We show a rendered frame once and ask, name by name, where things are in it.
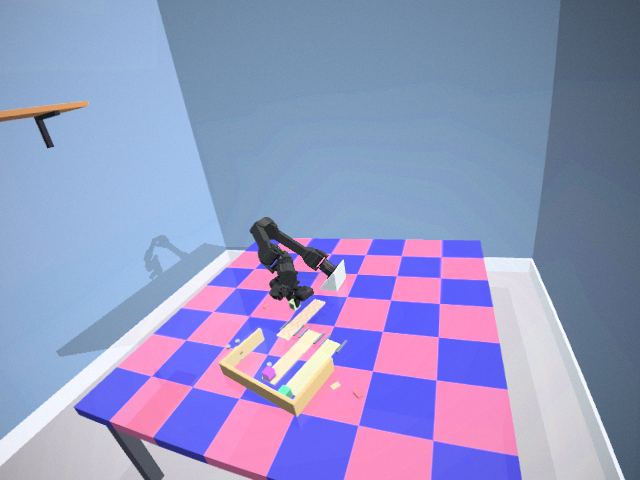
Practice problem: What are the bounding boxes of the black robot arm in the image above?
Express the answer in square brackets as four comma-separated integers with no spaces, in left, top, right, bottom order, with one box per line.
[249,217,338,301]

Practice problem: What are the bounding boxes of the pale green labelled cube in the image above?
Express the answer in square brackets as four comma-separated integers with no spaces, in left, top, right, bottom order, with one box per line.
[288,299,301,311]

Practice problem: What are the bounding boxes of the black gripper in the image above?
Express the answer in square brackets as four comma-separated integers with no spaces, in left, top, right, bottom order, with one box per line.
[269,275,314,308]

